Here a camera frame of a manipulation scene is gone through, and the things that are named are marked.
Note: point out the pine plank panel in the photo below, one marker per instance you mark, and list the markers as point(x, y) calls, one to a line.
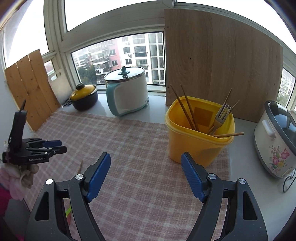
point(27, 80)

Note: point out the black pot yellow lid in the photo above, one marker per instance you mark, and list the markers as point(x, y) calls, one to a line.
point(84, 96)

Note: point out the white teal electric pot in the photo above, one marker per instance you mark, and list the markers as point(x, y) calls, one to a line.
point(126, 90)

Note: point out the left gloved hand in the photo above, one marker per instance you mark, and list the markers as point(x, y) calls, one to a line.
point(17, 179)

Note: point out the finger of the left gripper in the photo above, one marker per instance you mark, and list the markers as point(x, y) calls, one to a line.
point(40, 143)
point(54, 150)

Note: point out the green plastic spoon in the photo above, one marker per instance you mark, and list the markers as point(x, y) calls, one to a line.
point(68, 211)

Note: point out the yellow plastic utensil bin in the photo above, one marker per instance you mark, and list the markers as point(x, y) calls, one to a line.
point(203, 148)

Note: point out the metal fork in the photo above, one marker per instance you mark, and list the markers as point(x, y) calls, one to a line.
point(220, 117)

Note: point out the white cutting board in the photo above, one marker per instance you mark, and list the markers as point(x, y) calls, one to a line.
point(60, 86)

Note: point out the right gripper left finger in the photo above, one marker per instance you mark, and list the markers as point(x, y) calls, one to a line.
point(48, 219)

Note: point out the black scissors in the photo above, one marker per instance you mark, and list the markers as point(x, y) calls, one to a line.
point(67, 103)

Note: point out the large wooden board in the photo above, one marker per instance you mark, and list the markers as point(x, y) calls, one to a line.
point(209, 53)

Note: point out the pink plaid table cloth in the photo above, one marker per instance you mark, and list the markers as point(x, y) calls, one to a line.
point(145, 195)

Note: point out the floral white rice cooker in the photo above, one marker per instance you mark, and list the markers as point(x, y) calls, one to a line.
point(274, 139)

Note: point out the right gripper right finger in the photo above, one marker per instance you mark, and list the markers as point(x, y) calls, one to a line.
point(243, 219)

